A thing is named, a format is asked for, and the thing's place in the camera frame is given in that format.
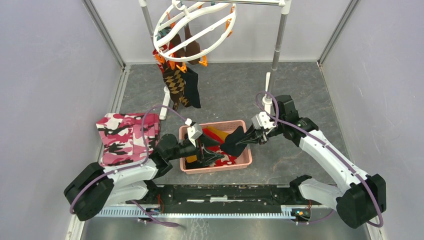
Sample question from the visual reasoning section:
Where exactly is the white metal drying rack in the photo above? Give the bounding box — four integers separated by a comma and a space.
138, 0, 292, 121

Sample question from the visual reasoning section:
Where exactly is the orange clothes clip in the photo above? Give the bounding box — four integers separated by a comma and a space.
175, 62, 188, 73
198, 55, 208, 67

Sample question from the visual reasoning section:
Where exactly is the red white santa sock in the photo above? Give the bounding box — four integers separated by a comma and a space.
152, 50, 168, 73

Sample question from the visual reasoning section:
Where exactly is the pink camouflage folded cloth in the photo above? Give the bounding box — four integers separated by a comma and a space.
95, 113, 161, 167

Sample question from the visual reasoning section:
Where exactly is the white round clip hanger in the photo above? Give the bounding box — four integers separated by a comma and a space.
152, 0, 238, 63

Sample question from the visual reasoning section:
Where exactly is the red white patterned sock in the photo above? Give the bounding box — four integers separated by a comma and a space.
210, 150, 237, 167

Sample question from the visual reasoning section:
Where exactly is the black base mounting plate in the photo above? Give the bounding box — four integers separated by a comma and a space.
125, 184, 323, 215

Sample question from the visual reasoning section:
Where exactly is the black sock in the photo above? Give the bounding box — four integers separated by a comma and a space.
219, 126, 248, 158
182, 68, 201, 109

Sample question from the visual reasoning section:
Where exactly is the yellow cloth in basket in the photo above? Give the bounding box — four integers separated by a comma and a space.
185, 126, 236, 169

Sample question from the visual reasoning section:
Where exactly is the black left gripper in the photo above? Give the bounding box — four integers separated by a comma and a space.
167, 132, 224, 166

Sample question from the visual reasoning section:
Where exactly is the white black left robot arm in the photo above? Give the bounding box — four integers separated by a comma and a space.
63, 134, 223, 221

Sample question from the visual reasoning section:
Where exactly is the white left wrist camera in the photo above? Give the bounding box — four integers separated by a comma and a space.
184, 118, 203, 147

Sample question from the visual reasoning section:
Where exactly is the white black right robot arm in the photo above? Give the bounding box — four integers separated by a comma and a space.
229, 94, 387, 229

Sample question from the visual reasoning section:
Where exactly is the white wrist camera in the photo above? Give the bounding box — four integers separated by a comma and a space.
251, 111, 276, 132
184, 118, 203, 147

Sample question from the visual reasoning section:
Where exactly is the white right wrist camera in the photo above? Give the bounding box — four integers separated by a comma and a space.
251, 111, 276, 132

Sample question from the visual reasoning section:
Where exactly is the pink perforated plastic basket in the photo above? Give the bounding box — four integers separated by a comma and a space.
179, 120, 253, 175

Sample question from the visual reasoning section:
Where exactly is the argyle brown yellow sock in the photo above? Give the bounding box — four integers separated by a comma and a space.
162, 67, 192, 111

